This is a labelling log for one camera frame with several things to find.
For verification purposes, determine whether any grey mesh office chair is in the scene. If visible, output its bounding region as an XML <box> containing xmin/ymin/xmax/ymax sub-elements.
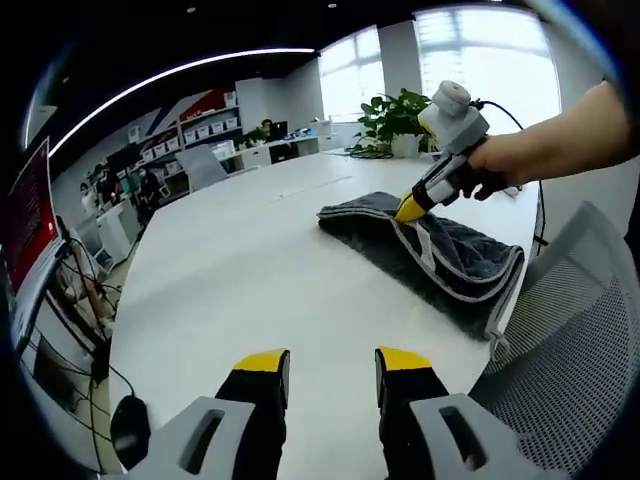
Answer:
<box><xmin>468</xmin><ymin>199</ymin><xmax>640</xmax><ymax>480</ymax></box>

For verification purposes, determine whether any curved ceiling light strip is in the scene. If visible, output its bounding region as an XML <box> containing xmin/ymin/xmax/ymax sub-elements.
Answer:
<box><xmin>48</xmin><ymin>47</ymin><xmax>317</xmax><ymax>157</ymax></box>

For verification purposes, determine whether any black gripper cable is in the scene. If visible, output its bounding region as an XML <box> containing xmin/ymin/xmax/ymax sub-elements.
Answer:
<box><xmin>472</xmin><ymin>98</ymin><xmax>550</xmax><ymax>247</ymax></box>

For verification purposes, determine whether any shelf with white bins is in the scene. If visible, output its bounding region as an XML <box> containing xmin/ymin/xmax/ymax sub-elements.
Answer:
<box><xmin>125</xmin><ymin>91</ymin><xmax>242</xmax><ymax>177</ymax></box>

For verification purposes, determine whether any green potted plant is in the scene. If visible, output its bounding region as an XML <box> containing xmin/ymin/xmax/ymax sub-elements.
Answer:
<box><xmin>357</xmin><ymin>88</ymin><xmax>433</xmax><ymax>160</ymax></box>

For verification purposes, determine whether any person's right hand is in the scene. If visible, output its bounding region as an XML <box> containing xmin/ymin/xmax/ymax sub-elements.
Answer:
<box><xmin>451</xmin><ymin>141</ymin><xmax>524</xmax><ymax>203</ymax></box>

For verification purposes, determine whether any white laptop with red screen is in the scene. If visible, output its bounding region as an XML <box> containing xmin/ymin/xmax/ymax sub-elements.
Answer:
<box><xmin>3</xmin><ymin>135</ymin><xmax>67</xmax><ymax>354</ymax></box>

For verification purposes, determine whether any grey towel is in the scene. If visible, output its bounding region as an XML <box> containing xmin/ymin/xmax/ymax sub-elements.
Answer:
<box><xmin>317</xmin><ymin>191</ymin><xmax>526</xmax><ymax>346</ymax></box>

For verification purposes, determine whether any black laptop cable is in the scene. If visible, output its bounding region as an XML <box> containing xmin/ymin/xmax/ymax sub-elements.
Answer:
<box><xmin>54</xmin><ymin>237</ymin><xmax>124</xmax><ymax>331</ymax></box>

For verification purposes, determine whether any black computer mouse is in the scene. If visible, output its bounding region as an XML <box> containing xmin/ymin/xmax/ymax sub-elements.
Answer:
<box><xmin>109</xmin><ymin>393</ymin><xmax>153</xmax><ymax>472</ymax></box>

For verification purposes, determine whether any light grey office chair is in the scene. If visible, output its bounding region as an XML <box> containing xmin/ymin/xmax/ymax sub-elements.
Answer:
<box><xmin>174</xmin><ymin>145</ymin><xmax>232</xmax><ymax>195</ymax></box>

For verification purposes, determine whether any black laptop stand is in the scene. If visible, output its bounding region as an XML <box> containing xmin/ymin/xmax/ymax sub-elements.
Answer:
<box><xmin>14</xmin><ymin>279</ymin><xmax>114</xmax><ymax>401</ymax></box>

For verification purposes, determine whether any white background desk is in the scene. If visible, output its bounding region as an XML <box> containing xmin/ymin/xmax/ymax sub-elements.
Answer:
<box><xmin>218</xmin><ymin>130</ymin><xmax>334</xmax><ymax>172</ymax></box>

